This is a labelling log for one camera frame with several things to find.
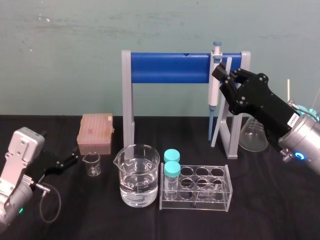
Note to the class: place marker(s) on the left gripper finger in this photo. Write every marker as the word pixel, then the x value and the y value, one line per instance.
pixel 73 153
pixel 67 165

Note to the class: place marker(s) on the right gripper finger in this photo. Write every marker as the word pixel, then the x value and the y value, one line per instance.
pixel 219 72
pixel 240 76

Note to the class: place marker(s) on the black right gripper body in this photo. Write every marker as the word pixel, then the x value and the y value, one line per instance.
pixel 255 97

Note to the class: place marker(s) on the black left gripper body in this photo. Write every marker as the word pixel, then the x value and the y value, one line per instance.
pixel 46 163

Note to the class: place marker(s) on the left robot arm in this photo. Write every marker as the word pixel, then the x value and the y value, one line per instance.
pixel 17 155

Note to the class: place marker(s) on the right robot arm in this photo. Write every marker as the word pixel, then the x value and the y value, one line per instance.
pixel 303 140

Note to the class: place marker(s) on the small empty glass beaker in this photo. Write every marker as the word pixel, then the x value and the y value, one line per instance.
pixel 92 166

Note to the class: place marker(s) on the white pipette with blue tip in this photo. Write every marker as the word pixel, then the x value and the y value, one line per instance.
pixel 214 95

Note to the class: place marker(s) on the translucent pipette tip box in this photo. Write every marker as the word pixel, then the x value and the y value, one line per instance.
pixel 95 132

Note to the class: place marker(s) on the thin wooden stick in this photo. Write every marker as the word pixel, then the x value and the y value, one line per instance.
pixel 288 90

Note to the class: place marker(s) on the clear glass conical flask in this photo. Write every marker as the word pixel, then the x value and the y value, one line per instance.
pixel 250 141

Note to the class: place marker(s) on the grey and blue pipette stand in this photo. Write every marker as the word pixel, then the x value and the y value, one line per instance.
pixel 170 67

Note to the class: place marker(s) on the teal plastic object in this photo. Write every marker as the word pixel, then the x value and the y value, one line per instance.
pixel 308 112

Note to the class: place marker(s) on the black table cloth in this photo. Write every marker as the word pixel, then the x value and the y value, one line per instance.
pixel 100 220

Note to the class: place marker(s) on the large glass beaker with water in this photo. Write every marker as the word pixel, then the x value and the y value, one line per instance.
pixel 138 185

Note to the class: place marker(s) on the clear tube with teal cap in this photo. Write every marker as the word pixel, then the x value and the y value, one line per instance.
pixel 172 155
pixel 172 170

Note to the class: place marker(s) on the clear acrylic tube rack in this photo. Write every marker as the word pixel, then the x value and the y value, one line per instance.
pixel 212 200

